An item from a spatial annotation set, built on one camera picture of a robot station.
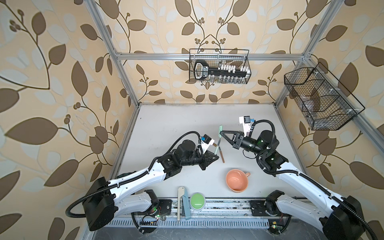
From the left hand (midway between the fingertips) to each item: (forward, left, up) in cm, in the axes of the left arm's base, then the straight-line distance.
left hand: (218, 156), depth 70 cm
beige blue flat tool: (-13, +17, -18) cm, 28 cm away
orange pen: (+11, -5, -22) cm, 25 cm away
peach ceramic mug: (-4, -13, -21) cm, 24 cm away
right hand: (+6, -1, +9) cm, 11 cm away
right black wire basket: (+24, -52, +13) cm, 59 cm away
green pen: (+4, 0, +5) cm, 6 cm away
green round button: (-16, +9, -21) cm, 28 cm away
